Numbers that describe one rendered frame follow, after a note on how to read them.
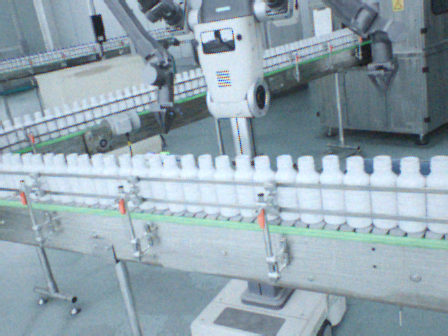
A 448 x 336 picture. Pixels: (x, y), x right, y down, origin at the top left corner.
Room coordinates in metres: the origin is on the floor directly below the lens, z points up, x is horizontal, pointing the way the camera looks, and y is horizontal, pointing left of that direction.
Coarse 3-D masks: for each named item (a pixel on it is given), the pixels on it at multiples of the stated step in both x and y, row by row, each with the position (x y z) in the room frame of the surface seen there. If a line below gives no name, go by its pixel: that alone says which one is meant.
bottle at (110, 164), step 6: (108, 156) 1.50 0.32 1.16; (114, 156) 1.49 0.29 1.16; (108, 162) 1.47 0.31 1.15; (114, 162) 1.48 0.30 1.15; (108, 168) 1.47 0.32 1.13; (114, 168) 1.47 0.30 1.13; (108, 174) 1.46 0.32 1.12; (114, 174) 1.46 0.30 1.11; (108, 180) 1.46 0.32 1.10; (114, 180) 1.46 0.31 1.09; (108, 186) 1.46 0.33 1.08; (114, 186) 1.46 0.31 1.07; (108, 192) 1.47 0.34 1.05; (114, 192) 1.46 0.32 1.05
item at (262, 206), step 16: (32, 176) 1.63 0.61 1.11; (16, 192) 1.56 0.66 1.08; (128, 192) 1.34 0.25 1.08; (272, 192) 1.13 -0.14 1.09; (32, 208) 1.59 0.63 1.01; (128, 208) 1.33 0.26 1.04; (256, 208) 1.08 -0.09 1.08; (272, 208) 1.12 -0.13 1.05; (48, 224) 1.62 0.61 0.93; (128, 224) 1.33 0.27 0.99; (144, 224) 1.36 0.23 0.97; (272, 256) 1.07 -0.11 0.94; (272, 272) 1.07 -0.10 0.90
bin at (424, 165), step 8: (368, 160) 1.62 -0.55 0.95; (392, 160) 1.58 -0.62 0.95; (400, 160) 1.56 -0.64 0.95; (424, 160) 1.52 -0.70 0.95; (368, 168) 1.62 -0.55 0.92; (392, 168) 1.58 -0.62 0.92; (424, 168) 1.52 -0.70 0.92; (328, 296) 1.19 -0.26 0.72; (328, 304) 1.19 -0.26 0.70; (400, 312) 1.06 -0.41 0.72; (400, 320) 1.06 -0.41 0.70
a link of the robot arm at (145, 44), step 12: (108, 0) 1.66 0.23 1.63; (120, 0) 1.67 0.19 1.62; (120, 12) 1.66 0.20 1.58; (132, 12) 1.69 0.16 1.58; (120, 24) 1.67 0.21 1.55; (132, 24) 1.66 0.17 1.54; (132, 36) 1.67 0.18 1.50; (144, 36) 1.66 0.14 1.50; (144, 48) 1.66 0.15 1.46; (156, 48) 1.66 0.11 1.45; (144, 60) 1.67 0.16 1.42; (156, 60) 1.66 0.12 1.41
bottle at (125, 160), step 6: (120, 156) 1.47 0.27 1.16; (126, 156) 1.46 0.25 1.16; (120, 162) 1.45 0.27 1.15; (126, 162) 1.44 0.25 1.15; (120, 168) 1.45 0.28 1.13; (126, 168) 1.44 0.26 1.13; (132, 168) 1.44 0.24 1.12; (120, 174) 1.44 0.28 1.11; (126, 174) 1.43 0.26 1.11; (120, 180) 1.45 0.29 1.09; (126, 186) 1.43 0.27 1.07; (132, 186) 1.43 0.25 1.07; (132, 204) 1.43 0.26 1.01
